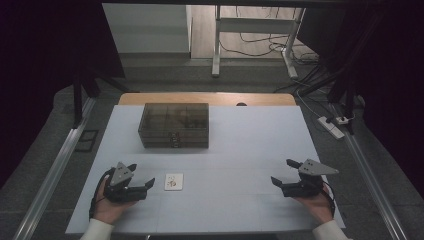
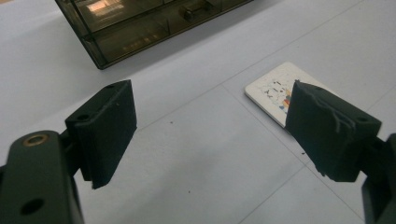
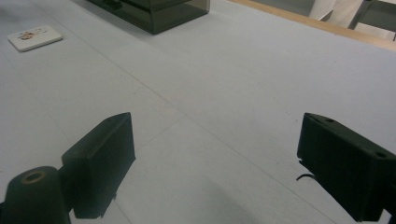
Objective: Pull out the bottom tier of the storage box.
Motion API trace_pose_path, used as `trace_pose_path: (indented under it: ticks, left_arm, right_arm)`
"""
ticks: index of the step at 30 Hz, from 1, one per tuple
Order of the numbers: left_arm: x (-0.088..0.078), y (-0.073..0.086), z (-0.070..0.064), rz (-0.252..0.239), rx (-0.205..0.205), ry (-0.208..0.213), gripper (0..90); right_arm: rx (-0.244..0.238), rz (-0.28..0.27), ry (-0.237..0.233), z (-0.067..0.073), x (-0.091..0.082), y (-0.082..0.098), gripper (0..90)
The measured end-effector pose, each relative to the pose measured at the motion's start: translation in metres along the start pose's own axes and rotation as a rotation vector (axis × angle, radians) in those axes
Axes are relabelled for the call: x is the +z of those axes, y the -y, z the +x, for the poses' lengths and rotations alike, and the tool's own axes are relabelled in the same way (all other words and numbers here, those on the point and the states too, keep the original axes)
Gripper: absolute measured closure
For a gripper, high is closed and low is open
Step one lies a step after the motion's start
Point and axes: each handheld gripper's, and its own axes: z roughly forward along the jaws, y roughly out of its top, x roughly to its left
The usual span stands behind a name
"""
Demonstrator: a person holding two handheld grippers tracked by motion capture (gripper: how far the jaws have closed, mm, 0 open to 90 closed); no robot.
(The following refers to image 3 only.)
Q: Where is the small white printed card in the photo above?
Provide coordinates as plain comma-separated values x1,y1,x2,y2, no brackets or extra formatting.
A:
7,25,64,52

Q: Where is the white table mat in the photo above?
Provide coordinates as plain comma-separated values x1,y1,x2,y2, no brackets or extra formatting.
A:
0,0,396,224

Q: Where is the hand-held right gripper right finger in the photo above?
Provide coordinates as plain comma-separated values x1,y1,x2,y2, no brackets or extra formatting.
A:
296,112,396,223

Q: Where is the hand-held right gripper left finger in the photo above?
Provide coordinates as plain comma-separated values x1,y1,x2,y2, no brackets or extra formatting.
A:
61,112,136,219

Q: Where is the dark translucent storage box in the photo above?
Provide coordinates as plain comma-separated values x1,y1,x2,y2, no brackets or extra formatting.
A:
86,0,211,35

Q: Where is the wooden table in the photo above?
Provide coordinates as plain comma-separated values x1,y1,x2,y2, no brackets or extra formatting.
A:
228,0,396,52

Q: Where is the white desk frame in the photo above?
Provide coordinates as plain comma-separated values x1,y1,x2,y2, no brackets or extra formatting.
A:
347,0,396,33

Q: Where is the thin black wire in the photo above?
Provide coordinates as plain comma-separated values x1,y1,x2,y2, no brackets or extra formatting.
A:
296,173,317,182

